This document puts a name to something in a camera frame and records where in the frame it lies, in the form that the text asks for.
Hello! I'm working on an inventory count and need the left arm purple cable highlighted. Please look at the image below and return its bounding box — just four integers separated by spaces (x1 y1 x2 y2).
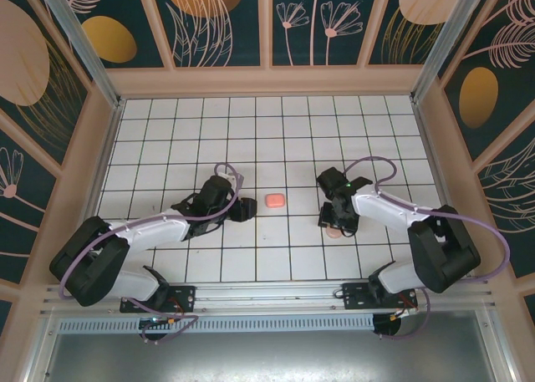
58 162 246 345

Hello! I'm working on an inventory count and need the yellow wire connector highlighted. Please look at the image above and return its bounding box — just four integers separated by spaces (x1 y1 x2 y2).
388 305 420 321

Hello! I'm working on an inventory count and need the aluminium corner post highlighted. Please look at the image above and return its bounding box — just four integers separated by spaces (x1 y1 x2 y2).
410 0 491 104
33 0 123 110

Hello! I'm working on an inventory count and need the steel sheet panel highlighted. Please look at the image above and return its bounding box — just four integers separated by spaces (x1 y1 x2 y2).
24 310 515 382

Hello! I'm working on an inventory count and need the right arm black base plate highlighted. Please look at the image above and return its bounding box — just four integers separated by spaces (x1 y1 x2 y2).
340 282 419 312

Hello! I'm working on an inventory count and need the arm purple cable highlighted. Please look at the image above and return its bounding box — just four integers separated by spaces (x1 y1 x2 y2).
344 155 511 342
58 162 246 345

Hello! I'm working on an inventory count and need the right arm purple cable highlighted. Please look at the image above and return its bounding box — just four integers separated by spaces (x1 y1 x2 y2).
344 155 511 342

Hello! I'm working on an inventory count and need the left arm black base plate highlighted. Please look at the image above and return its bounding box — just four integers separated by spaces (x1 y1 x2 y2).
120 284 197 314

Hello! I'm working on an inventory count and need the slotted grey cable duct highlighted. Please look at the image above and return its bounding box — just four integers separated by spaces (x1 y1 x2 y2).
58 317 376 334

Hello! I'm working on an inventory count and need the aluminium frame rail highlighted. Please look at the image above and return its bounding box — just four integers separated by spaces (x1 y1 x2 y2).
39 276 498 316

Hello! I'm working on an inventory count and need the small circuit board with wires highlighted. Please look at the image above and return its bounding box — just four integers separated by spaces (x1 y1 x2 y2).
139 314 187 331

